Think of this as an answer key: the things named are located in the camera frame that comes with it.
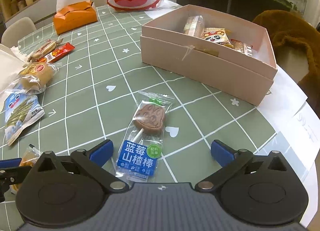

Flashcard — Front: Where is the blueberry hawthorn lollipop packet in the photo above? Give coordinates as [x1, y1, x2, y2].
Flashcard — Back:
[116, 91, 175, 184]

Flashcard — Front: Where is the striped snack packet in box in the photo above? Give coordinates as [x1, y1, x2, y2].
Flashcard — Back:
[230, 39, 253, 57]

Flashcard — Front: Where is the green grid tablecloth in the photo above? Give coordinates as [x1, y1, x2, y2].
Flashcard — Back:
[1, 6, 275, 183]

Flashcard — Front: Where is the panda snack packet in box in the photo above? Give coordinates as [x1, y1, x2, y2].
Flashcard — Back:
[201, 28, 234, 49]

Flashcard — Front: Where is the wrapped round bread bun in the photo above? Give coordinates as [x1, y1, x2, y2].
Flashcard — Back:
[7, 62, 59, 95]

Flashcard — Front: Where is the brown fuzzy chair cover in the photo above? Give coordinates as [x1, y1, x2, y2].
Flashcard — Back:
[253, 10, 319, 115]

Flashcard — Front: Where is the pink cardboard box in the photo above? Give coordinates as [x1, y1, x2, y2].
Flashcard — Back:
[140, 5, 277, 106]

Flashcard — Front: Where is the red snack bar packet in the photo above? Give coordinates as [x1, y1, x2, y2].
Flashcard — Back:
[38, 42, 75, 63]

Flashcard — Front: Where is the small cake packet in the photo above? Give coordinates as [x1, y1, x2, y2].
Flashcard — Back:
[10, 144, 41, 195]

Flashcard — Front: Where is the brown wafer snack packet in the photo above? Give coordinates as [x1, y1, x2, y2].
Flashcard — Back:
[27, 40, 60, 62]

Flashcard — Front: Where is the wrapped roll snack in box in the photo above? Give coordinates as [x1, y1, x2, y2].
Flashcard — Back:
[183, 15, 204, 38]

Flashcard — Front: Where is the orange tissue box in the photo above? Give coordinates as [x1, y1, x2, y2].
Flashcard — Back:
[53, 0, 98, 35]

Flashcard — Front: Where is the white cloth bag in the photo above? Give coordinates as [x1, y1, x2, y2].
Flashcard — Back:
[1, 45, 25, 100]

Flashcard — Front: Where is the blue seaweed snack packet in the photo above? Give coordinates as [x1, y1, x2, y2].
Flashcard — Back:
[4, 93, 45, 146]

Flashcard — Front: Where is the beige dining chair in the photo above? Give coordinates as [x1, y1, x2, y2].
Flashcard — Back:
[1, 17, 36, 48]

